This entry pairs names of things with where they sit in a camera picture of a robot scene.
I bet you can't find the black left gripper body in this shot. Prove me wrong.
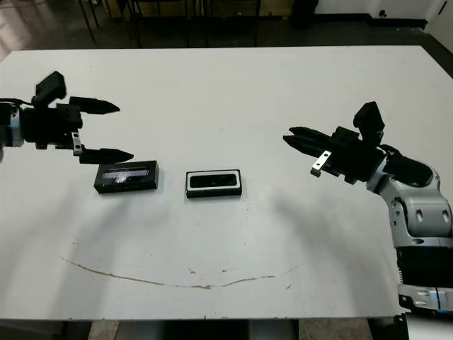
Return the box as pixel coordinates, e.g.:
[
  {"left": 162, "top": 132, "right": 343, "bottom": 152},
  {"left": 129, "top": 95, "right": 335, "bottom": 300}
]
[{"left": 21, "top": 103, "right": 85, "bottom": 157}]

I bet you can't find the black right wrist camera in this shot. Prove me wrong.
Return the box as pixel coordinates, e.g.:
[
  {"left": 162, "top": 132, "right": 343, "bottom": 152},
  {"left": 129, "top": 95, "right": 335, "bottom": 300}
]
[{"left": 352, "top": 101, "right": 386, "bottom": 147}]

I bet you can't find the black box lid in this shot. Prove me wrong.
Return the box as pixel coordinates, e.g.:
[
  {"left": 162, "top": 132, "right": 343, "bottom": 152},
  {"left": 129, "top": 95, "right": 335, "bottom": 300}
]
[{"left": 93, "top": 159, "right": 161, "bottom": 195}]

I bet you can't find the black oblong camera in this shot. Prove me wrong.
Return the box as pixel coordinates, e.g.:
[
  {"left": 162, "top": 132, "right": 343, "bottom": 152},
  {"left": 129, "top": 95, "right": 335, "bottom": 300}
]
[{"left": 190, "top": 173, "right": 237, "bottom": 188}]

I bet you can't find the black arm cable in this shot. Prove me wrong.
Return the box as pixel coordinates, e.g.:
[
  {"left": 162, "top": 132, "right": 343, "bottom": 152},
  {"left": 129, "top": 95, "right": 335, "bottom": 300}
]
[
  {"left": 380, "top": 143, "right": 404, "bottom": 160},
  {"left": 0, "top": 97, "right": 36, "bottom": 107}
]

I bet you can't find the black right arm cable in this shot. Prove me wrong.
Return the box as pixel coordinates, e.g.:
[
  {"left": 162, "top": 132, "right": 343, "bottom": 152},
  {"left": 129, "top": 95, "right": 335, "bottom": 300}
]
[{"left": 380, "top": 143, "right": 404, "bottom": 160}]

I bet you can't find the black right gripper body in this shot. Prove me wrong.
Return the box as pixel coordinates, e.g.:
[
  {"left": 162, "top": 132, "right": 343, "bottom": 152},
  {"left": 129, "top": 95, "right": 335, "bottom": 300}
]
[{"left": 309, "top": 126, "right": 386, "bottom": 186}]

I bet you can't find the black waste bin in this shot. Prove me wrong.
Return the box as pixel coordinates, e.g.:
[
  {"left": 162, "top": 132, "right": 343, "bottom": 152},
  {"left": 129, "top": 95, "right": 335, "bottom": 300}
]
[{"left": 292, "top": 0, "right": 319, "bottom": 30}]

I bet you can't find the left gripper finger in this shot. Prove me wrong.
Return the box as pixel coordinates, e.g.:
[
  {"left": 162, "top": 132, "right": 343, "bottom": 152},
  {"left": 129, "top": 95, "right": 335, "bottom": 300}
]
[
  {"left": 79, "top": 147, "right": 134, "bottom": 165},
  {"left": 69, "top": 96, "right": 121, "bottom": 115}
]

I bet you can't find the pale wooden crate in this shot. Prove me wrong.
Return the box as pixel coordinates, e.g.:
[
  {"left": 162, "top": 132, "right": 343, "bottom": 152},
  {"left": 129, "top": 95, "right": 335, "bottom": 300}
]
[{"left": 260, "top": 0, "right": 294, "bottom": 16}]

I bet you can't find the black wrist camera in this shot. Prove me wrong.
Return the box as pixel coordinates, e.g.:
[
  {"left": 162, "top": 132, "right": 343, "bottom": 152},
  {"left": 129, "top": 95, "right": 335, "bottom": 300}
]
[
  {"left": 33, "top": 70, "right": 67, "bottom": 107},
  {"left": 352, "top": 101, "right": 386, "bottom": 147}
]

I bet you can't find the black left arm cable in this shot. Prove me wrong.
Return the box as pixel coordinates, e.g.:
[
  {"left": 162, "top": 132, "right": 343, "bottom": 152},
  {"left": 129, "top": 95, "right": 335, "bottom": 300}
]
[{"left": 0, "top": 97, "right": 36, "bottom": 107}]

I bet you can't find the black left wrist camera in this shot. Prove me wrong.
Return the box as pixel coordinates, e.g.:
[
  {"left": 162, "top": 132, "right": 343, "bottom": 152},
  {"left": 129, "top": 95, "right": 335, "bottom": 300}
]
[{"left": 33, "top": 70, "right": 67, "bottom": 107}]

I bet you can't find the robot lower body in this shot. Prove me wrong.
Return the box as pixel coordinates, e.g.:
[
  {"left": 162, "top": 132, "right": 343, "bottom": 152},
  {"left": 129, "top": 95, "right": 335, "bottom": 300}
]
[{"left": 118, "top": 320, "right": 300, "bottom": 340}]

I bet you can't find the white door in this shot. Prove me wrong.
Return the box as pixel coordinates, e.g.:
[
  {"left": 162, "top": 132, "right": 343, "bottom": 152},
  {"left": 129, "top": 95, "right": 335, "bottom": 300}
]
[{"left": 424, "top": 0, "right": 449, "bottom": 35}]

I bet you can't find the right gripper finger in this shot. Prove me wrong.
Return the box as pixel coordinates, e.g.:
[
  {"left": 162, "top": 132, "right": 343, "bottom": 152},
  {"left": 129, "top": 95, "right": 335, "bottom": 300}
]
[
  {"left": 288, "top": 125, "right": 336, "bottom": 145},
  {"left": 282, "top": 134, "right": 333, "bottom": 157}
]

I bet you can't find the black box base white insert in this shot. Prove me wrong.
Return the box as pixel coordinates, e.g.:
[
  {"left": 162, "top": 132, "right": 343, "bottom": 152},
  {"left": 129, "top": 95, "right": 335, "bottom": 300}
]
[{"left": 185, "top": 169, "right": 243, "bottom": 200}]

